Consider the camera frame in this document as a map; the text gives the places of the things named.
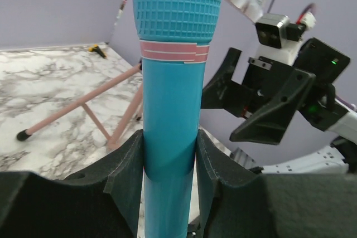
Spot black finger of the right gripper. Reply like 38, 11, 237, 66
229, 69, 316, 145

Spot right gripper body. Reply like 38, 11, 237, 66
242, 57, 300, 107

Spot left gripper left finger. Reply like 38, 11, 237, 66
1, 130, 143, 237

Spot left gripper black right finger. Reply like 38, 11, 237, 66
196, 130, 356, 237

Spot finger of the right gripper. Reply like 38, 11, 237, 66
201, 47, 261, 118

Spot pink perforated music stand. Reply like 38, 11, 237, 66
16, 62, 143, 150

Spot blue toy recorder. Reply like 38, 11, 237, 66
132, 0, 221, 237

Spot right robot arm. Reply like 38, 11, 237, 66
201, 38, 356, 145

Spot yellow black clamp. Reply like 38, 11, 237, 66
88, 45, 107, 59

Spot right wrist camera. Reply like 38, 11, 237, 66
255, 11, 316, 66

